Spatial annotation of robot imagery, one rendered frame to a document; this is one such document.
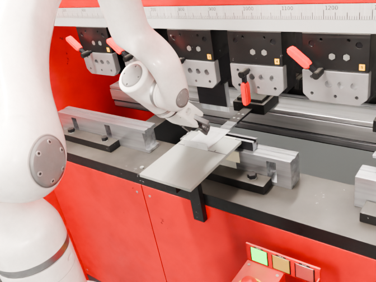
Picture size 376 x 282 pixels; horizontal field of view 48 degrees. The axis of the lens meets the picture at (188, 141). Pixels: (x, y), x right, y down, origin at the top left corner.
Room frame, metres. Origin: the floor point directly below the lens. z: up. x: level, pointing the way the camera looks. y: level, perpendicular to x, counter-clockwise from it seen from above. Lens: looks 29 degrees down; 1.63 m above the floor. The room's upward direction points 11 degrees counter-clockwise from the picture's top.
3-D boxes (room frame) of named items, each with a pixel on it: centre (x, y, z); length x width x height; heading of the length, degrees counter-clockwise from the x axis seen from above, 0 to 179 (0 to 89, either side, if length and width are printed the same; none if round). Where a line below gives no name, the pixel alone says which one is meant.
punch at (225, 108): (1.16, -0.10, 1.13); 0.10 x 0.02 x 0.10; 49
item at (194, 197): (1.02, 0.02, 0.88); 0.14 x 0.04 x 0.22; 139
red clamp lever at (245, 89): (1.01, -0.17, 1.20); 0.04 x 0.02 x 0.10; 139
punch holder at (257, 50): (1.04, -0.23, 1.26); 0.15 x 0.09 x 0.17; 49
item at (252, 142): (1.14, -0.12, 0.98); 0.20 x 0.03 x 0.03; 49
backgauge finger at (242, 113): (1.27, -0.21, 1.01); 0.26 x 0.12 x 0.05; 139
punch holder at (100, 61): (1.44, 0.22, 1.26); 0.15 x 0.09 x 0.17; 49
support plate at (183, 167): (1.04, 0.00, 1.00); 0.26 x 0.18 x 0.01; 139
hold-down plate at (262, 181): (1.09, -0.09, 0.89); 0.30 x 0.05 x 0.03; 49
